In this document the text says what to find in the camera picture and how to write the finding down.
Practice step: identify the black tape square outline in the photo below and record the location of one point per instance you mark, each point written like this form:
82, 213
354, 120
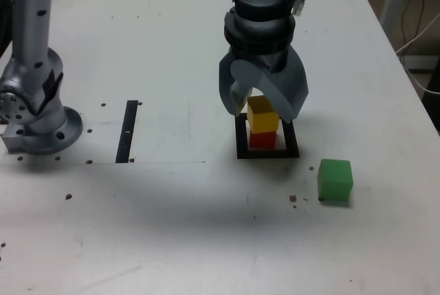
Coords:
292, 143

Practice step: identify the yellow cube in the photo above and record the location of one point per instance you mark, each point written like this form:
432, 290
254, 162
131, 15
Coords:
263, 119

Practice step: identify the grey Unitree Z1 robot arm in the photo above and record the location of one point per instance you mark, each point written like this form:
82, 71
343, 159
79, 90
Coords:
31, 33

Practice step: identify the green cube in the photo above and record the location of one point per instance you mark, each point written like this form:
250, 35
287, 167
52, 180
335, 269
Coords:
335, 179

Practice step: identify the red cube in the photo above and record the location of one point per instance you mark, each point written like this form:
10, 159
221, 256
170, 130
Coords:
263, 140

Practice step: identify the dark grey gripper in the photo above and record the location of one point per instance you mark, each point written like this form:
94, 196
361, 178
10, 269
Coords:
271, 61

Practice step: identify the black tape strip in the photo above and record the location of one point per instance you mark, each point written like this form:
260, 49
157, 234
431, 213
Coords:
124, 147

